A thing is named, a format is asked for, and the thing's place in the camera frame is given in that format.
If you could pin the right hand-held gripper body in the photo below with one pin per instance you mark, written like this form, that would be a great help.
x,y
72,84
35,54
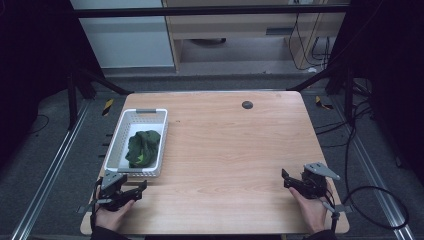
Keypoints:
x,y
313,185

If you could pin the black metal stand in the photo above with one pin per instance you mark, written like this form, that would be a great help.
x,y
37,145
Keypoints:
x,y
348,93
72,100

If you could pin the person's left hand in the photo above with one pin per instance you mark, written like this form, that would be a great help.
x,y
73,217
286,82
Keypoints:
x,y
111,218

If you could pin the black horizontal frame bar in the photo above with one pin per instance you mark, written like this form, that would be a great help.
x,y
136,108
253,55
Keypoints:
x,y
200,11

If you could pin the white plastic basket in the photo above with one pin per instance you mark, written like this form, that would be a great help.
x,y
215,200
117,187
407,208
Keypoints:
x,y
140,116

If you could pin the white cabinet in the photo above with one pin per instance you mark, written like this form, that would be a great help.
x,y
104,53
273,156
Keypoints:
x,y
126,40

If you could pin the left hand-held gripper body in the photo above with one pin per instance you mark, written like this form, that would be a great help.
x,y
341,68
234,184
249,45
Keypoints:
x,y
111,191

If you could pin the yellow black striped tape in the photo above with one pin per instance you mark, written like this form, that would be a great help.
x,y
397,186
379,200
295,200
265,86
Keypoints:
x,y
320,103
107,106

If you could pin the person's right hand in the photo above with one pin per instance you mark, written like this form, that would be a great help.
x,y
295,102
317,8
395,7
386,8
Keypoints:
x,y
313,213

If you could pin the dark curtain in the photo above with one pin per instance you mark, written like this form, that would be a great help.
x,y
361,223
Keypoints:
x,y
393,66
30,66

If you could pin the light wooden desk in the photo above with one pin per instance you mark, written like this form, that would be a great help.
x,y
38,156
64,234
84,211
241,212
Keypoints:
x,y
233,25

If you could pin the dark green leafy vegetable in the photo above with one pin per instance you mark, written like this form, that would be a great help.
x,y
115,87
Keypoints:
x,y
143,148

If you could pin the metal floor rail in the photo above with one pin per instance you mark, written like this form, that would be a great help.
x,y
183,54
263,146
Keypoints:
x,y
50,173
373,173

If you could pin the dark round table grommet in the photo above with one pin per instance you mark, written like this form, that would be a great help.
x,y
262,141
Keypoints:
x,y
247,105

